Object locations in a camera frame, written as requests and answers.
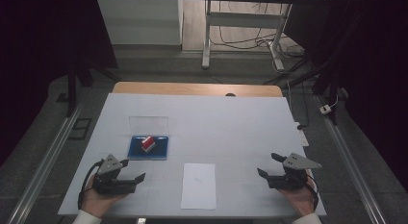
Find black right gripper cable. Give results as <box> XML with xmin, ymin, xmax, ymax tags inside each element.
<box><xmin>304</xmin><ymin>175</ymin><xmax>319</xmax><ymax>212</ymax></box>

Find white paper sheet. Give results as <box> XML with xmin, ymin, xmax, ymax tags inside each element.
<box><xmin>180</xmin><ymin>162</ymin><xmax>217</xmax><ymax>211</ymax></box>

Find large white table cover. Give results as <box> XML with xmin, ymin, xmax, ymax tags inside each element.
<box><xmin>57</xmin><ymin>92</ymin><xmax>328</xmax><ymax>218</ymax></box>

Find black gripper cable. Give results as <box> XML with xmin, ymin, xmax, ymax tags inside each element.
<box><xmin>77</xmin><ymin>159</ymin><xmax>106</xmax><ymax>211</ymax></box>
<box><xmin>304</xmin><ymin>175</ymin><xmax>319</xmax><ymax>212</ymax></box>

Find blue ink pad case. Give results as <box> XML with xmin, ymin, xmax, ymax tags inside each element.
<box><xmin>127</xmin><ymin>115</ymin><xmax>170</xmax><ymax>162</ymax></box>

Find wooden table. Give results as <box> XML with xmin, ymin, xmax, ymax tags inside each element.
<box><xmin>112</xmin><ymin>81</ymin><xmax>284</xmax><ymax>98</ymax></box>

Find red and white stamp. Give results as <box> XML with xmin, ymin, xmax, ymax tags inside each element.
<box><xmin>140</xmin><ymin>136</ymin><xmax>157</xmax><ymax>154</ymax></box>

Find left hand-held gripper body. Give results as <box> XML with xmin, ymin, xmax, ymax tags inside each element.
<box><xmin>92</xmin><ymin>154</ymin><xmax>139</xmax><ymax>196</ymax></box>

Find white cabinet panel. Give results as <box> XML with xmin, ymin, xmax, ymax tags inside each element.
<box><xmin>96</xmin><ymin>0</ymin><xmax>184</xmax><ymax>46</ymax></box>

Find black floor outlet frame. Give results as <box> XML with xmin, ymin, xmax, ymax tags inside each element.
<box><xmin>67</xmin><ymin>117</ymin><xmax>93</xmax><ymax>141</ymax></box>

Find person's left hand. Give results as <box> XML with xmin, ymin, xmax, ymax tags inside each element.
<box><xmin>81</xmin><ymin>176</ymin><xmax>129</xmax><ymax>218</ymax></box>

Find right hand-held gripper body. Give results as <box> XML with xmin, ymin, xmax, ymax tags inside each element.
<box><xmin>268</xmin><ymin>152</ymin><xmax>322</xmax><ymax>190</ymax></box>

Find dark curtain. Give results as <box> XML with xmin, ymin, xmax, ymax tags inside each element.
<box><xmin>283</xmin><ymin>0</ymin><xmax>408</xmax><ymax>191</ymax></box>
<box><xmin>0</xmin><ymin>0</ymin><xmax>119</xmax><ymax>167</ymax></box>

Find metal floor rail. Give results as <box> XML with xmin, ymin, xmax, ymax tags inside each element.
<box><xmin>6</xmin><ymin>100</ymin><xmax>85</xmax><ymax>224</ymax></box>
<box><xmin>315</xmin><ymin>94</ymin><xmax>388</xmax><ymax>224</ymax></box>

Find white desk frame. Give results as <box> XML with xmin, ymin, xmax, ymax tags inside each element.
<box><xmin>201</xmin><ymin>0</ymin><xmax>293</xmax><ymax>71</ymax></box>

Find person's right hand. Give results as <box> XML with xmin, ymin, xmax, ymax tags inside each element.
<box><xmin>278</xmin><ymin>173</ymin><xmax>318</xmax><ymax>217</ymax></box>

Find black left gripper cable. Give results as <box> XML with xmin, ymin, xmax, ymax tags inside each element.
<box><xmin>77</xmin><ymin>159</ymin><xmax>106</xmax><ymax>211</ymax></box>

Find black stand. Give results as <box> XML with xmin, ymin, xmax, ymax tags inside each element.
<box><xmin>64</xmin><ymin>55</ymin><xmax>121</xmax><ymax>118</ymax></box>
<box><xmin>263</xmin><ymin>12</ymin><xmax>365</xmax><ymax>126</ymax></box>

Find black floor cables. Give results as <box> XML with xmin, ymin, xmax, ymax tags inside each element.
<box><xmin>210</xmin><ymin>1</ymin><xmax>306</xmax><ymax>60</ymax></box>

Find white plug with cable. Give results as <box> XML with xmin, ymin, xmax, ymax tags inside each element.
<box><xmin>319</xmin><ymin>94</ymin><xmax>340</xmax><ymax>115</ymax></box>

